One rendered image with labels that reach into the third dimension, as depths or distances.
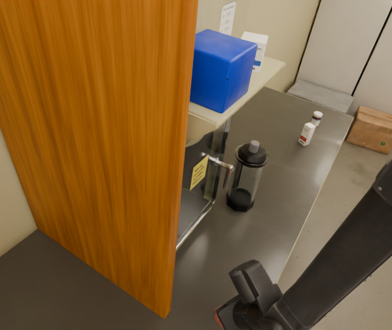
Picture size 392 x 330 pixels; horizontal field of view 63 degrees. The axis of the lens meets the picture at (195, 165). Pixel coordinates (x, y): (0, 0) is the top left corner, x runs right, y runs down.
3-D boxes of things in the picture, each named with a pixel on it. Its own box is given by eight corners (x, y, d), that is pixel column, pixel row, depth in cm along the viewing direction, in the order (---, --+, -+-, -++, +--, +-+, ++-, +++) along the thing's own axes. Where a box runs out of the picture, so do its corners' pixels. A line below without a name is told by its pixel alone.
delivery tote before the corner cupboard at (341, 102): (277, 118, 345) (286, 91, 323) (291, 104, 372) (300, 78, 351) (333, 140, 322) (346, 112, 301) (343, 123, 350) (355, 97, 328)
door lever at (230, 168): (214, 179, 97) (211, 184, 95) (219, 156, 91) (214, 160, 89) (230, 187, 95) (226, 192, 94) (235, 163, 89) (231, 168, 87)
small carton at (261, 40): (235, 68, 66) (240, 38, 62) (239, 59, 70) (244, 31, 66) (258, 73, 65) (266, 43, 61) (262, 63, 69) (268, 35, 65)
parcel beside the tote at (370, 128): (345, 142, 322) (356, 118, 304) (348, 127, 345) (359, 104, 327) (388, 155, 311) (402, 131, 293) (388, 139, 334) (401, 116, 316)
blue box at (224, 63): (171, 94, 55) (174, 42, 49) (201, 75, 62) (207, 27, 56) (222, 114, 51) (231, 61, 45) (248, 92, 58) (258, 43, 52)
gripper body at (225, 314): (214, 311, 65) (231, 313, 58) (250, 287, 70) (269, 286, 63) (229, 343, 64) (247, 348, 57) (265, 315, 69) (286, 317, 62)
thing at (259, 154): (230, 157, 102) (234, 140, 98) (249, 146, 107) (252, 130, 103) (252, 172, 97) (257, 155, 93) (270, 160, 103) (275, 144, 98)
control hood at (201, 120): (157, 146, 60) (158, 99, 53) (234, 86, 81) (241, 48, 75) (209, 172, 56) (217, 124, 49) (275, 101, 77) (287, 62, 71)
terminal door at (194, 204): (158, 266, 87) (161, 153, 61) (213, 201, 108) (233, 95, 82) (160, 268, 87) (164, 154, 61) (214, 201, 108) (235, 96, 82)
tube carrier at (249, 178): (218, 198, 115) (228, 151, 101) (238, 184, 121) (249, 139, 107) (241, 215, 109) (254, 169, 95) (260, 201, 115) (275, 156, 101)
